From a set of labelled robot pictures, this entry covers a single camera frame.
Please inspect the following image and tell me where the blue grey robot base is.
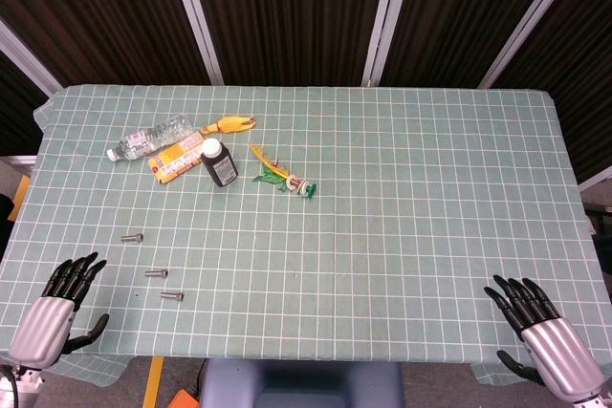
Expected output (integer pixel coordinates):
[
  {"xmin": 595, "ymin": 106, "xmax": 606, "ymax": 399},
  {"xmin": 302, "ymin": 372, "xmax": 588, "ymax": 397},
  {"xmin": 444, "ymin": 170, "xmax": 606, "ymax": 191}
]
[{"xmin": 198, "ymin": 358, "xmax": 405, "ymax": 408}]

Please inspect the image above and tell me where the yellow flat board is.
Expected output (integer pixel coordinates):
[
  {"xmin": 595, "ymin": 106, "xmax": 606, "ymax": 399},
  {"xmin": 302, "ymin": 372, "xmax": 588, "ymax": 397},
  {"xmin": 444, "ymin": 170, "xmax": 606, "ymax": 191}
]
[{"xmin": 7, "ymin": 174, "xmax": 33, "ymax": 223}]

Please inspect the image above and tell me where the green checked tablecloth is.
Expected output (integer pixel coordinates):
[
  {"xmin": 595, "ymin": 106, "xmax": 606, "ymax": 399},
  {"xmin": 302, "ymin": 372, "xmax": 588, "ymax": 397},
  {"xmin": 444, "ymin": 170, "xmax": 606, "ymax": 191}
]
[{"xmin": 0, "ymin": 84, "xmax": 612, "ymax": 388}]

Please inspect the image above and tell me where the yellow snack package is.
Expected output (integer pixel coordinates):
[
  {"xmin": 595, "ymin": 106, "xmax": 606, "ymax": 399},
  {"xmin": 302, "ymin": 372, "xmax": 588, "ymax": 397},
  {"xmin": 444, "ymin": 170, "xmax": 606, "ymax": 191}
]
[{"xmin": 147, "ymin": 129, "xmax": 206, "ymax": 184}]

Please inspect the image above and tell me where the dark brown bottle white cap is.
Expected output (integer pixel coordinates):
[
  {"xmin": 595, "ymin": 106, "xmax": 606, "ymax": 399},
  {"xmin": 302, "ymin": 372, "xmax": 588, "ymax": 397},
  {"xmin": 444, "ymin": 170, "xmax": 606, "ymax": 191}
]
[{"xmin": 199, "ymin": 138, "xmax": 239, "ymax": 188}]

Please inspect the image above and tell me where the clear plastic water bottle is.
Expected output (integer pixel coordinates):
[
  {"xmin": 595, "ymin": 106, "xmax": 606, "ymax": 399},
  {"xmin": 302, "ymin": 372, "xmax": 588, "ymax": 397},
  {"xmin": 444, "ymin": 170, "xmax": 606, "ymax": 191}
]
[{"xmin": 105, "ymin": 114, "xmax": 195, "ymax": 162}]

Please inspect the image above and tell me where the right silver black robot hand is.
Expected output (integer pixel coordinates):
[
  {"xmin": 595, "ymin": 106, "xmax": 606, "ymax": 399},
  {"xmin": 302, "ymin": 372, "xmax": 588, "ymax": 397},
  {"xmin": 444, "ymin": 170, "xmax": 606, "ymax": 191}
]
[{"xmin": 483, "ymin": 274, "xmax": 606, "ymax": 403}]

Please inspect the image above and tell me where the white partition post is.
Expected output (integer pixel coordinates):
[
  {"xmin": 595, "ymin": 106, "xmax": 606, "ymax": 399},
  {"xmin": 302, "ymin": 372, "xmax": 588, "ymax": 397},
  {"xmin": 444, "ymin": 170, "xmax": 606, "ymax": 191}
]
[
  {"xmin": 0, "ymin": 20, "xmax": 63, "ymax": 97},
  {"xmin": 164, "ymin": 0, "xmax": 225, "ymax": 86},
  {"xmin": 477, "ymin": 0, "xmax": 594, "ymax": 90},
  {"xmin": 361, "ymin": 0, "xmax": 406, "ymax": 88}
]

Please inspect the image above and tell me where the orange box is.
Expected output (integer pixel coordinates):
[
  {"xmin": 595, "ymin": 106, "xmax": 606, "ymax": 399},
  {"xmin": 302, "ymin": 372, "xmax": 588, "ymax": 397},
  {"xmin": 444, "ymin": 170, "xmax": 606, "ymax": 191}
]
[{"xmin": 166, "ymin": 388, "xmax": 200, "ymax": 408}]

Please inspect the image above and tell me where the yellow rubber chicken toy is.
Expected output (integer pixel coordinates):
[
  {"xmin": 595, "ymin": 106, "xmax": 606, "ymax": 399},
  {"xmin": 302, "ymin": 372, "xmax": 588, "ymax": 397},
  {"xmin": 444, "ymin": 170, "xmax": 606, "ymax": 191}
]
[{"xmin": 199, "ymin": 114, "xmax": 257, "ymax": 137}]

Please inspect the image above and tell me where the white partition base rail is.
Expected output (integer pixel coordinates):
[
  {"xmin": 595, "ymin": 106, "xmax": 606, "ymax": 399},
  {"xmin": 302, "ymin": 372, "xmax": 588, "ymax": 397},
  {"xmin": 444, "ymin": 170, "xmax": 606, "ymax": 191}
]
[
  {"xmin": 0, "ymin": 154, "xmax": 37, "ymax": 168},
  {"xmin": 577, "ymin": 166, "xmax": 612, "ymax": 191}
]

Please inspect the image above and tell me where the black equipment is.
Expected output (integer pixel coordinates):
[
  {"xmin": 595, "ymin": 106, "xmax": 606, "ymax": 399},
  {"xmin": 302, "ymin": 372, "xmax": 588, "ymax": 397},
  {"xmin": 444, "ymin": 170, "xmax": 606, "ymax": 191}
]
[{"xmin": 585, "ymin": 204, "xmax": 612, "ymax": 237}]

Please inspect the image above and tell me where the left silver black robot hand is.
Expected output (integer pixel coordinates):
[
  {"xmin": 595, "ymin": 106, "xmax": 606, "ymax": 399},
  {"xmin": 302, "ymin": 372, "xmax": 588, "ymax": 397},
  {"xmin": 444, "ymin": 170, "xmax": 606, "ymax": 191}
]
[{"xmin": 8, "ymin": 251, "xmax": 110, "ymax": 371}]

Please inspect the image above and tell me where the feather shuttlecock toy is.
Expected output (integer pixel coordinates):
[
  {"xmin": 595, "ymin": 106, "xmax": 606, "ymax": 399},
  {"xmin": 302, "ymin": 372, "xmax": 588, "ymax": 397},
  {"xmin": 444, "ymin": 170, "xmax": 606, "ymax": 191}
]
[{"xmin": 248, "ymin": 142, "xmax": 318, "ymax": 200}]

